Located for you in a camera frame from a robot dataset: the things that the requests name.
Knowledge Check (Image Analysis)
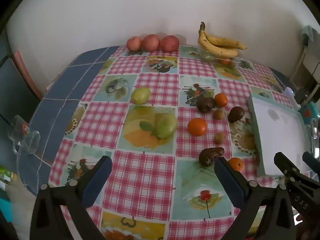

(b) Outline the clear glass mug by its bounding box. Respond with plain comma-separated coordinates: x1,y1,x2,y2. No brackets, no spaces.
7,115,41,155

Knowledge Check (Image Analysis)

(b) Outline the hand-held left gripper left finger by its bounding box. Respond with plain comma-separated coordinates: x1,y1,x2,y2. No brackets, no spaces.
29,155,113,240

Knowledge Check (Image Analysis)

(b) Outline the white tray with teal rim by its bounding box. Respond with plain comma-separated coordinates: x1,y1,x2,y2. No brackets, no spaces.
247,94,313,178

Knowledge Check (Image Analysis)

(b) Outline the dark brown avocado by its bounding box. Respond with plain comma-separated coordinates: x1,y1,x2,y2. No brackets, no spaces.
228,106,245,123
199,147,225,167
196,96,215,113

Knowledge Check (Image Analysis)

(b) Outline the clear plastic container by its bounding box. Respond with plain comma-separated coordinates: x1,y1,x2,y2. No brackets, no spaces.
198,42,244,65

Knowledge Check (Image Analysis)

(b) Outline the black charger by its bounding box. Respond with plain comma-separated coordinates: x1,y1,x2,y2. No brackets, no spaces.
295,87,309,104

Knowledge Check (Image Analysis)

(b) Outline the orange tangerine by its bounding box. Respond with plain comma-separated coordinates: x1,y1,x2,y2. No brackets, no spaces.
228,157,244,172
214,93,228,108
187,118,208,137

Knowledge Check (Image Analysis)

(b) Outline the teal box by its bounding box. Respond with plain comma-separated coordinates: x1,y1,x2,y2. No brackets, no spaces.
300,101,320,125

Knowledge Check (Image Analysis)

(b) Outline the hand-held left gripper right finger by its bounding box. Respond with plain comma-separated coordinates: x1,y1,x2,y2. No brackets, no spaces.
214,156,297,240

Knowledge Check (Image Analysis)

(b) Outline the green mango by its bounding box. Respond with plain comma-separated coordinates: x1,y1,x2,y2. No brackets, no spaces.
155,114,178,139
131,87,151,105

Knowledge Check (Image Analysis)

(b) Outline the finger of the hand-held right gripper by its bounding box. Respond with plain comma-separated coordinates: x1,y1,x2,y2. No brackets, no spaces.
302,151,320,182
274,152,304,188

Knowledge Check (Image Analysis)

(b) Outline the red apple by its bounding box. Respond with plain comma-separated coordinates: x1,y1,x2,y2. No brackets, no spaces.
160,35,180,52
142,34,160,51
126,36,142,52

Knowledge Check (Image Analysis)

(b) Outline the pink checked fruit-print tablecloth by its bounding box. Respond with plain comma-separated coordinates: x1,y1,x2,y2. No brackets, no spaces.
47,45,300,240

